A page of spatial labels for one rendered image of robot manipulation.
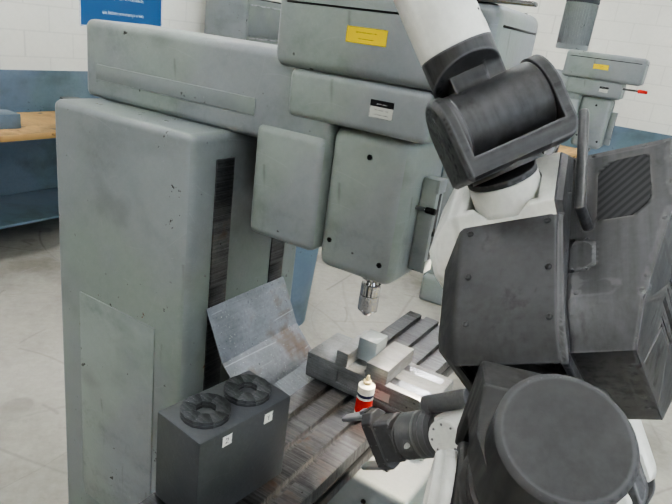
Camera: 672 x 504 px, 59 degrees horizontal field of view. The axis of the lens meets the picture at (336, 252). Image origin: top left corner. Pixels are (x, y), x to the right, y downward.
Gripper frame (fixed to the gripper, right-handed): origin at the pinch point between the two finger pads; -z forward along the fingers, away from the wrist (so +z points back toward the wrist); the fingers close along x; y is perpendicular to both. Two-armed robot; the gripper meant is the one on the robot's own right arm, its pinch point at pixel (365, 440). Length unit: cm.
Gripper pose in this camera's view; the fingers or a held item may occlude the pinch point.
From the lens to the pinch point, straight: 127.5
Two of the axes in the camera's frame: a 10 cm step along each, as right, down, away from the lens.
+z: 7.2, -2.9, -6.3
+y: -5.8, 2.4, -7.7
